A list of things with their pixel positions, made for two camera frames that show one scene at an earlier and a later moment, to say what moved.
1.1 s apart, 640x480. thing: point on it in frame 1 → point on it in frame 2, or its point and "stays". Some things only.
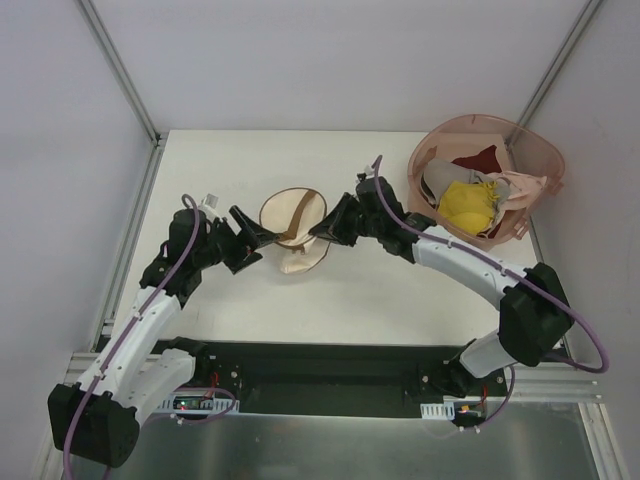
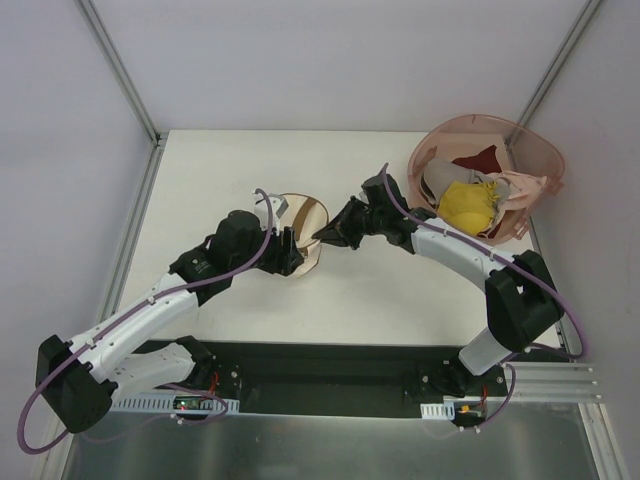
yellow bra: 468,205 stays
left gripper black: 235,242 → 288,251
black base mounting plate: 326,378 stays
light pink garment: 521,188 stays
